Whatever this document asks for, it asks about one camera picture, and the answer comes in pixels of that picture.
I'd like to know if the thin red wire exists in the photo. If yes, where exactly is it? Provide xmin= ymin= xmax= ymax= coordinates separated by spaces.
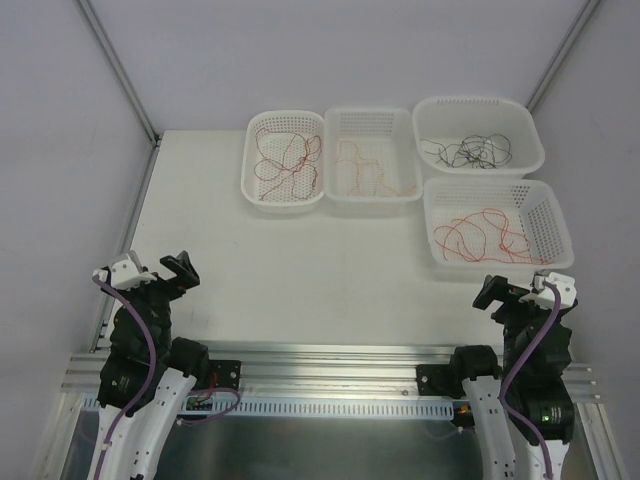
xmin=433 ymin=208 xmax=556 ymax=265

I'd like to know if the dark red wire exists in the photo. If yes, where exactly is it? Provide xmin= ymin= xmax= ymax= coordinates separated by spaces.
xmin=253 ymin=125 xmax=324 ymax=202

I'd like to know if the yellow wire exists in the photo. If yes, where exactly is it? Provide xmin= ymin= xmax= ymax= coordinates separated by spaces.
xmin=333 ymin=140 xmax=419 ymax=199

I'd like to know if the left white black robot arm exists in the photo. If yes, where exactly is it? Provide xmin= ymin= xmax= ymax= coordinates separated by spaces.
xmin=88 ymin=251 xmax=210 ymax=479

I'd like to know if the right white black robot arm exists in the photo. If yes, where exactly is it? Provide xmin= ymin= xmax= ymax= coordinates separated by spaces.
xmin=448 ymin=271 xmax=578 ymax=479

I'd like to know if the large perforated white basket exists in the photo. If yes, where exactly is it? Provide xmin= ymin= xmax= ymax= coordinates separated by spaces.
xmin=423 ymin=177 xmax=574 ymax=271

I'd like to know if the rounded perforated white basket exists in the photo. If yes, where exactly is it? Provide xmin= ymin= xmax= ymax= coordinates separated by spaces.
xmin=240 ymin=110 xmax=324 ymax=215

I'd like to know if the solid white tub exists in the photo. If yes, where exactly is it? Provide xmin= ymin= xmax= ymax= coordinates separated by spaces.
xmin=412 ymin=96 xmax=546 ymax=178

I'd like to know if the translucent middle white basket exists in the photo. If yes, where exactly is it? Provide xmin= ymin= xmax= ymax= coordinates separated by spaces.
xmin=323 ymin=107 xmax=423 ymax=216

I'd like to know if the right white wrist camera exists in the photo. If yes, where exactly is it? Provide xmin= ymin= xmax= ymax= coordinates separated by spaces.
xmin=519 ymin=270 xmax=577 ymax=310

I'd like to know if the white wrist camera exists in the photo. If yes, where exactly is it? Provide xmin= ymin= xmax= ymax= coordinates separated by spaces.
xmin=519 ymin=270 xmax=577 ymax=310
xmin=93 ymin=250 xmax=157 ymax=291

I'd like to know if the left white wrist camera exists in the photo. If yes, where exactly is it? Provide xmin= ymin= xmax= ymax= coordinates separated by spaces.
xmin=93 ymin=250 xmax=157 ymax=291

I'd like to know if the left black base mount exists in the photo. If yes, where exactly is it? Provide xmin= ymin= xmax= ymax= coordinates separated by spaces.
xmin=208 ymin=359 xmax=242 ymax=391

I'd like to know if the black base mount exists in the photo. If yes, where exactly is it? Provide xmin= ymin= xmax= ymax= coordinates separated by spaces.
xmin=415 ymin=364 xmax=460 ymax=398
xmin=208 ymin=359 xmax=242 ymax=391

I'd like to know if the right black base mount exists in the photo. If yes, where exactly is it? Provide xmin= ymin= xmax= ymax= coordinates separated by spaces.
xmin=415 ymin=364 xmax=460 ymax=398

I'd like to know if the white slotted cable duct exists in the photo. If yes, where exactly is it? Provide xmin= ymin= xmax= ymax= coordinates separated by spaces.
xmin=176 ymin=395 xmax=454 ymax=421

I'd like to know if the left aluminium frame post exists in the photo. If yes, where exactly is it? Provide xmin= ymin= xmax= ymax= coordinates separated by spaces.
xmin=74 ymin=0 xmax=160 ymax=146

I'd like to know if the aluminium frame post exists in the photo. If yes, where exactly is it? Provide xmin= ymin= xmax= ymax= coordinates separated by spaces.
xmin=525 ymin=0 xmax=603 ymax=116
xmin=74 ymin=0 xmax=160 ymax=146

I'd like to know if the right aluminium frame post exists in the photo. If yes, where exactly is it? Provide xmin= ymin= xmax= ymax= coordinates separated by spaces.
xmin=525 ymin=0 xmax=603 ymax=116

